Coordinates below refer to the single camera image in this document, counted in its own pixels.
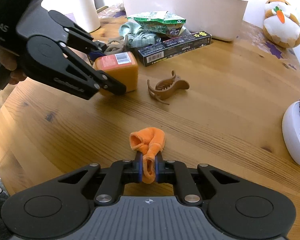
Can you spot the green plaid scrunchie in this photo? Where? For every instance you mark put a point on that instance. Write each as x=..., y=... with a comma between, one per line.
x=137, y=37

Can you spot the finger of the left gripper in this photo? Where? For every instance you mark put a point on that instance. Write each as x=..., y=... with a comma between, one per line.
x=102, y=79
x=78, y=38

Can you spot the orange sock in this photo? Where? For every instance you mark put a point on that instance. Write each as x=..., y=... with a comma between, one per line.
x=149, y=141

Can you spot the black long toothpaste box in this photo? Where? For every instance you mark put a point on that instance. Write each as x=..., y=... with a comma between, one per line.
x=173, y=47

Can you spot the orange hamster plush with carrot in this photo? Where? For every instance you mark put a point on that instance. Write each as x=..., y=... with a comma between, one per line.
x=280, y=25

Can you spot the beige plastic storage bin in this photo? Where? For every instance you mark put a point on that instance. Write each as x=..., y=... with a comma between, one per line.
x=221, y=18

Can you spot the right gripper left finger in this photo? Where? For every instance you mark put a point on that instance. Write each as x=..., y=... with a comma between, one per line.
x=119, y=174

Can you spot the orange bottle with label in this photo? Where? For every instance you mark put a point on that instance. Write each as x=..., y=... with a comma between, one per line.
x=121, y=66

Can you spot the brown hair claw clip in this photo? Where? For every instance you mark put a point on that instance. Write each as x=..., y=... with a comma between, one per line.
x=165, y=88

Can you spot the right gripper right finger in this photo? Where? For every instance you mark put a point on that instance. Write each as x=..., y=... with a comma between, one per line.
x=179, y=176

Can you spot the person's hand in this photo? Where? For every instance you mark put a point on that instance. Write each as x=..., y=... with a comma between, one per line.
x=8, y=60

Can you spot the white round power strip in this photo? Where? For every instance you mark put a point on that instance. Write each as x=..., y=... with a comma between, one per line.
x=291, y=130

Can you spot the white thermos bottle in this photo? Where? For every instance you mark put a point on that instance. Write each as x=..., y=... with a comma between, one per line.
x=85, y=15

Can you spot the green white snack packet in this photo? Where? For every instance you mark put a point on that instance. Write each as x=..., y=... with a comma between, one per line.
x=160, y=22

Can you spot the grey hair claw clip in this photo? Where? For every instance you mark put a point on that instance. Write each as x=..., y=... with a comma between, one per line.
x=116, y=45

